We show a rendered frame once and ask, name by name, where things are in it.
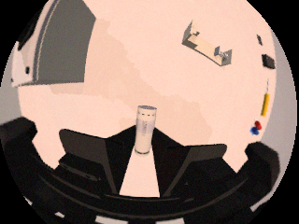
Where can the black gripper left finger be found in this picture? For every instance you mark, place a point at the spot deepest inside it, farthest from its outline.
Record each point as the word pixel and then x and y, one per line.
pixel 113 152

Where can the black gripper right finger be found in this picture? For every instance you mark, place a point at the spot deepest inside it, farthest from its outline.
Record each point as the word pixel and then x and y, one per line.
pixel 171 158

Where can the grey cylinder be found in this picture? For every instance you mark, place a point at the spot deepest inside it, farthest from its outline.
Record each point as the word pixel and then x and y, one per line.
pixel 145 123

